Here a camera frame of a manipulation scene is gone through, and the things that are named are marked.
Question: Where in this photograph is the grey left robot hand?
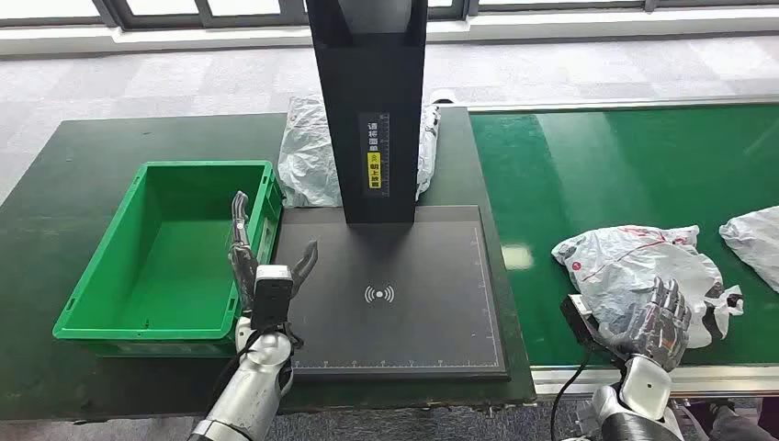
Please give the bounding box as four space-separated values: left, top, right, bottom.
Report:
228 190 320 316

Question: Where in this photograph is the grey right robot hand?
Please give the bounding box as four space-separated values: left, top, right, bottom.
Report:
599 277 694 373

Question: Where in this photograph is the white parcel bag red print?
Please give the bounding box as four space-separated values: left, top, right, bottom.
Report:
551 225 745 350

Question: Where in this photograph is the plain grey parcel bag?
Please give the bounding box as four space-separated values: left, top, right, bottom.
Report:
718 205 779 295

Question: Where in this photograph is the grey crumpled parcel bag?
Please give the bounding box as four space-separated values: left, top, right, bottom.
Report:
277 95 443 209

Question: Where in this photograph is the green conveyor belt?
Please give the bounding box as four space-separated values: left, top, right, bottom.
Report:
469 104 779 369

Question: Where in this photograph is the green plastic crate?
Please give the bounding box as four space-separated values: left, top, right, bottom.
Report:
51 160 286 359

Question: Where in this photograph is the black scanner column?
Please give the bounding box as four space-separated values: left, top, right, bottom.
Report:
304 0 429 226

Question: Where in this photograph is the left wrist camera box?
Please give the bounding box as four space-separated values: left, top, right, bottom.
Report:
251 265 295 333

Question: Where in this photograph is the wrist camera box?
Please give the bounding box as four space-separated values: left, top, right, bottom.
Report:
251 265 295 333
559 293 617 361

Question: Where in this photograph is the aluminium conveyor frame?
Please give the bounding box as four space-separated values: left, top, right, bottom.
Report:
465 94 779 400

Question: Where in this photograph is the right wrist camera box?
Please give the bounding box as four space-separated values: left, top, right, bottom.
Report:
559 293 617 361

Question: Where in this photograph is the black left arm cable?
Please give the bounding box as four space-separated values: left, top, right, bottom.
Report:
207 325 306 415

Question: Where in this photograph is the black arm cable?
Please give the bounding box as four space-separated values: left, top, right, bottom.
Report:
550 349 594 441
207 325 306 415

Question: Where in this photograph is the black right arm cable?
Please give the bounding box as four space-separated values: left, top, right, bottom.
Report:
550 349 594 441

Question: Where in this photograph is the black scanner base plate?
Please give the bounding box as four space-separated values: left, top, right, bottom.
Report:
270 205 511 383

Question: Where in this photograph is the dark window frame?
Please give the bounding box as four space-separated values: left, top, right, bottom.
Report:
0 0 779 31

